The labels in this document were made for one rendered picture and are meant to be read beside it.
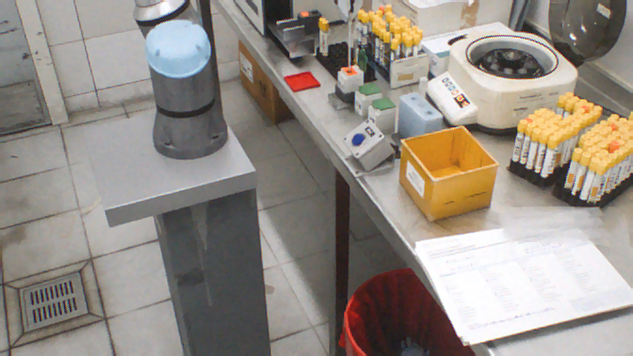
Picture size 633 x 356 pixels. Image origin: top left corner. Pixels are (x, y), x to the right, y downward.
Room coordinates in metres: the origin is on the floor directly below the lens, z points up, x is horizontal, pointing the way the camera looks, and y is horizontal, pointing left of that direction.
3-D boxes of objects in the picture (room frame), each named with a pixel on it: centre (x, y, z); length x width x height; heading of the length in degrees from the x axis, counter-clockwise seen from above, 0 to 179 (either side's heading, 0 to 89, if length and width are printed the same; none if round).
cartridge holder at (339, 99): (1.35, -0.07, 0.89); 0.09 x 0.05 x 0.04; 112
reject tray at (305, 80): (1.43, 0.04, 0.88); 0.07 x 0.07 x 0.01; 23
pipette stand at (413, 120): (1.17, -0.21, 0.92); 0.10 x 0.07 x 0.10; 25
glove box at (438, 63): (1.50, -0.38, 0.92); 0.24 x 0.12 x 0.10; 113
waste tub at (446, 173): (1.01, -0.24, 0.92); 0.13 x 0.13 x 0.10; 20
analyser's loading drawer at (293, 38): (1.63, 0.08, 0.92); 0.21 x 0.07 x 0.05; 23
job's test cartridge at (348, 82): (1.35, -0.07, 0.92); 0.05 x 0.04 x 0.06; 112
